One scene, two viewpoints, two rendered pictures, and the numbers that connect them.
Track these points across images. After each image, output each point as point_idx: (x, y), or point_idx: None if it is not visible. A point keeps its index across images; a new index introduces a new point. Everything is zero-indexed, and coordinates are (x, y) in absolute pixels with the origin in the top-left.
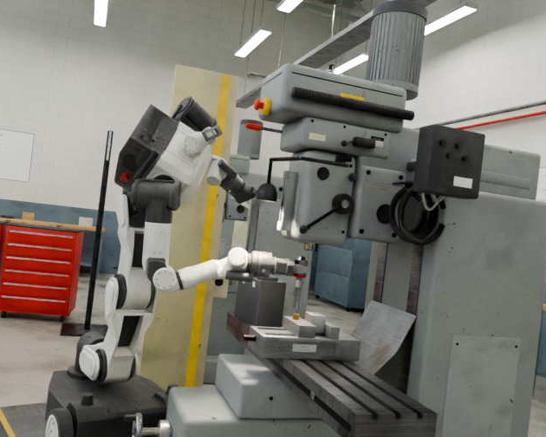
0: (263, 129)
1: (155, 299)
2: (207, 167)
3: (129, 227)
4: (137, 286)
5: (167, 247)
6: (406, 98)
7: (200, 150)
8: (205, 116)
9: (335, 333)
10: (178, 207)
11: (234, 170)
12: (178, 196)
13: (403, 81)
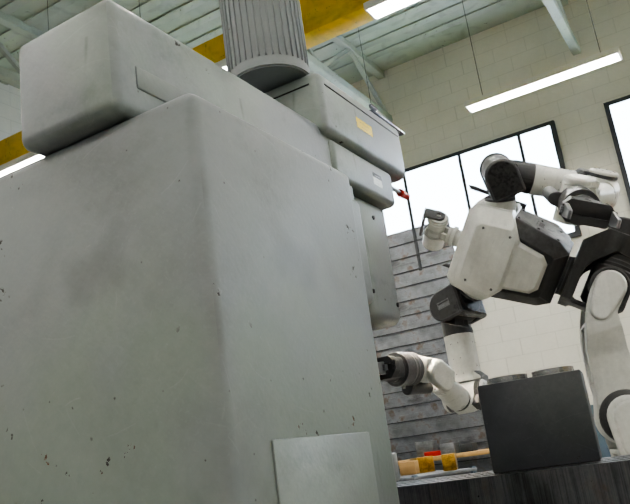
0: (397, 193)
1: (610, 428)
2: (469, 245)
3: (580, 328)
4: (595, 409)
5: (450, 363)
6: (252, 76)
7: (430, 245)
8: (483, 172)
9: None
10: (454, 313)
11: (547, 194)
12: (439, 305)
13: None
